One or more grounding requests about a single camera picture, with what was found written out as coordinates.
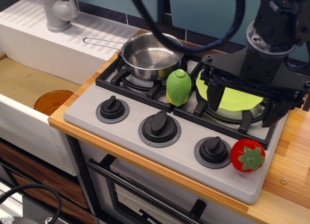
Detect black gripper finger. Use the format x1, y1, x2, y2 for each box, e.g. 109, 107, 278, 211
262, 93, 295, 128
207, 80, 225, 111

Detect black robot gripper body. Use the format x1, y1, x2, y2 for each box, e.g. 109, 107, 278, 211
201, 47, 310, 97

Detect green toy corncob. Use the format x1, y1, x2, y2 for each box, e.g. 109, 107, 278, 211
166, 69, 191, 107

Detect red toy strawberry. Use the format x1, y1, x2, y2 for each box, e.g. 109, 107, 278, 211
230, 139, 266, 172

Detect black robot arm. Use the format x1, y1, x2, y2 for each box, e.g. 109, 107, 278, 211
201, 0, 310, 127

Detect light green plate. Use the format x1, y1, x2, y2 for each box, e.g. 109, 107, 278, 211
196, 72, 263, 112

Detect black right stove knob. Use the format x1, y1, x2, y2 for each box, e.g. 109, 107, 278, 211
194, 137, 231, 169

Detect black stove knob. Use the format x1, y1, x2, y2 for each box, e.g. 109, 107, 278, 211
95, 96, 130, 124
138, 111, 182, 148
194, 137, 231, 169

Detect grey toy stove top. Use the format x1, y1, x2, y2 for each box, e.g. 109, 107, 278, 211
63, 50, 291, 205

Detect black middle stove knob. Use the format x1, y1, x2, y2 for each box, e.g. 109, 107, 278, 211
138, 111, 182, 148

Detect stainless steel pan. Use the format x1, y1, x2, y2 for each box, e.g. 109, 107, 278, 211
83, 32, 185, 81

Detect black left stove knob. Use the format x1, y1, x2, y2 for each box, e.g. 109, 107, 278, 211
95, 96, 130, 124

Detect black right burner grate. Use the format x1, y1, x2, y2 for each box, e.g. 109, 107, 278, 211
173, 59, 286, 150

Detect black burner grate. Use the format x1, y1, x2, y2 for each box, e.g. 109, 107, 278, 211
95, 47, 194, 113
173, 59, 286, 150

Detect black left burner grate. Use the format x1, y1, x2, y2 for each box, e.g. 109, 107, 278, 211
95, 47, 194, 113

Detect toy oven door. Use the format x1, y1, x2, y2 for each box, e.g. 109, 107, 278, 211
79, 142, 251, 224

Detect orange plastic cup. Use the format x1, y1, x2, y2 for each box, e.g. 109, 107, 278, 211
34, 90, 73, 116

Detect grey toy faucet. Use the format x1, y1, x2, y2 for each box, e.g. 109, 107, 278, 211
42, 0, 78, 32

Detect white toy sink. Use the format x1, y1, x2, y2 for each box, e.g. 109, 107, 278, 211
0, 0, 138, 176

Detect wooden drawer fronts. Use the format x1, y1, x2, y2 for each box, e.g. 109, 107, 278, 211
0, 139, 96, 224

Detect black cable lower left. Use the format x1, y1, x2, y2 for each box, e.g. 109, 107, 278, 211
0, 183, 62, 224

